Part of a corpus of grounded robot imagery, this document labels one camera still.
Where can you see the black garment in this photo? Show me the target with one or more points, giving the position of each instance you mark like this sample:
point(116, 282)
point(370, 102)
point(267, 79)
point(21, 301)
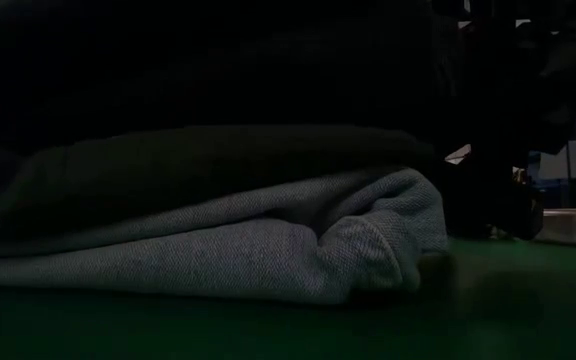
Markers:
point(193, 65)

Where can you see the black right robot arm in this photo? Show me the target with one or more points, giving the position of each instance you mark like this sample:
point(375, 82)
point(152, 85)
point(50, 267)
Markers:
point(518, 75)

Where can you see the clear package with orange label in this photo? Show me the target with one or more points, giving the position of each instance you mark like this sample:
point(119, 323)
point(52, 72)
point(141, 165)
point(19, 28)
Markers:
point(575, 227)

